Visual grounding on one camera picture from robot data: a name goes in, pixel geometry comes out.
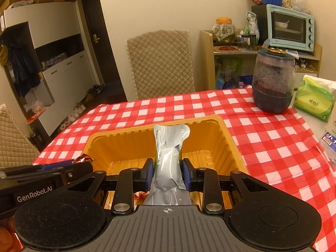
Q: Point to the green tissue pack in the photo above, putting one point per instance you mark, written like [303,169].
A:
[315,96]

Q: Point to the large glass jar dark contents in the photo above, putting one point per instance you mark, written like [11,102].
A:
[273,80]

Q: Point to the beige quilted chair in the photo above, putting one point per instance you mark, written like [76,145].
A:
[161,63]

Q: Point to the white cabinet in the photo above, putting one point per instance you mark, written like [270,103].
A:
[49,35]

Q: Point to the wooden shelf unit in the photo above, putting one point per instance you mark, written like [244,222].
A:
[219,64]

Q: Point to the brown foil candy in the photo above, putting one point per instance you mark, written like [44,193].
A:
[83,158]

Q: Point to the red candy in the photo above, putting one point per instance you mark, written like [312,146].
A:
[139,197]

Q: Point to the dark wooden door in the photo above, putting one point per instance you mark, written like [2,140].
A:
[107,69]

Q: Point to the person's left hand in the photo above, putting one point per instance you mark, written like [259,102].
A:
[9,241]

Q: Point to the orange lid plastic jar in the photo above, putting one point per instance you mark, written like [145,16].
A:
[224,30]

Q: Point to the yellow plastic tray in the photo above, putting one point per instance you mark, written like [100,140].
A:
[209,145]

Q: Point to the blue box on oven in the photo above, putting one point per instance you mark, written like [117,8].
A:
[272,2]

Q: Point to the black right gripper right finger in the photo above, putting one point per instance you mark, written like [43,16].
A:
[209,183]

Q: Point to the red white checkered tablecloth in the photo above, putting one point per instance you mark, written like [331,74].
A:
[280,150]

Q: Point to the light blue toaster oven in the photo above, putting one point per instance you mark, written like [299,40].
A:
[290,29]

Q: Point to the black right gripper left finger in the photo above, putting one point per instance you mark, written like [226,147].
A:
[126,184]

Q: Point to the silver foil snack pouch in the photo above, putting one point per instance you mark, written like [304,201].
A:
[167,186]

